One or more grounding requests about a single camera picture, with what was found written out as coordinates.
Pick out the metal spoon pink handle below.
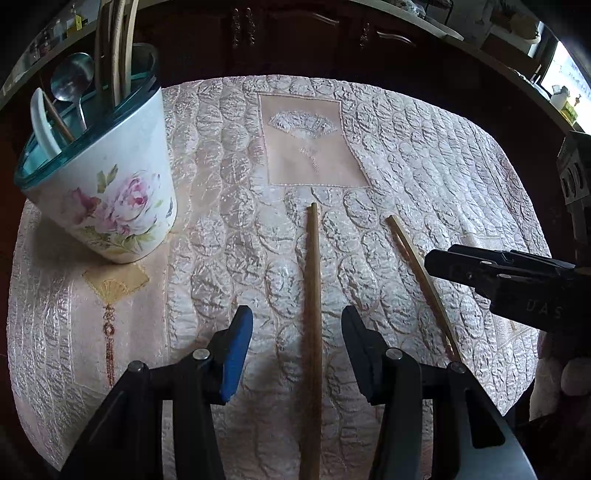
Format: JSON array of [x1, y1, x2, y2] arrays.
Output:
[[50, 52, 94, 132]]

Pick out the dark wood kitchen cabinets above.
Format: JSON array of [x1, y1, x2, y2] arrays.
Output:
[[135, 1, 562, 124]]

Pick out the thin wooden chopstick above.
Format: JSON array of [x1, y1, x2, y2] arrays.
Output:
[[385, 215, 464, 362]]

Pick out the white ceramic spoon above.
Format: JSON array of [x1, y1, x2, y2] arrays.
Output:
[[30, 88, 61, 160]]

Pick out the floral white utensil holder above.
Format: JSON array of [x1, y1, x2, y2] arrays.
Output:
[[14, 43, 177, 264]]

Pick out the white gloved hand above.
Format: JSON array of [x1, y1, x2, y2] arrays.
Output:
[[529, 331, 590, 430]]

